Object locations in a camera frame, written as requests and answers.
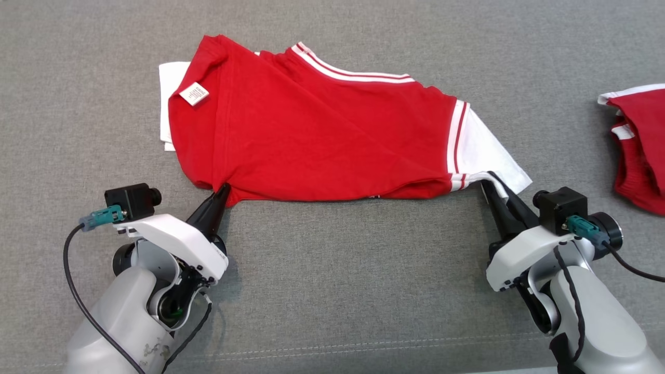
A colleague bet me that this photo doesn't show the red Bulls 23 jersey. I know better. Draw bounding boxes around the red Bulls 23 jersey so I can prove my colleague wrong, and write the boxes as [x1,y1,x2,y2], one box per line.
[158,34,534,208]

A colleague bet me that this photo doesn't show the right camera cable teal plug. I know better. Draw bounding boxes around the right camera cable teal plug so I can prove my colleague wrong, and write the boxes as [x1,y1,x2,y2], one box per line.
[566,215,665,284]

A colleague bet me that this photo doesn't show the braided black arm cable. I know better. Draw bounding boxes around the braided black arm cable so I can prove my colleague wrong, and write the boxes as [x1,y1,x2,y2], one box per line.
[553,244,588,365]
[160,300,214,374]

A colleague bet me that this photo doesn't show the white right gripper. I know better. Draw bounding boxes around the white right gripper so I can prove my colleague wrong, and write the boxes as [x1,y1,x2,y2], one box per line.
[480,171,578,293]

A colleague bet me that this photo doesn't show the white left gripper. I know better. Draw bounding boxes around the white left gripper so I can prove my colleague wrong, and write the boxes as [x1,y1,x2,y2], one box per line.
[113,182,232,284]

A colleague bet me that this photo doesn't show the braided black right arm cable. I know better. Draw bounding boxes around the braided black right arm cable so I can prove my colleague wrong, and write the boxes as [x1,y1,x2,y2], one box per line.
[553,244,588,365]

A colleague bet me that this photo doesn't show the braided black left arm cable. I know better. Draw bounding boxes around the braided black left arm cable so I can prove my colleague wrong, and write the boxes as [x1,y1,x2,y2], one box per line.
[160,300,214,374]

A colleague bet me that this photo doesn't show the red shorts with white stripes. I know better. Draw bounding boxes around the red shorts with white stripes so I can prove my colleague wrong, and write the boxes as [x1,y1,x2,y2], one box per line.
[597,83,665,217]

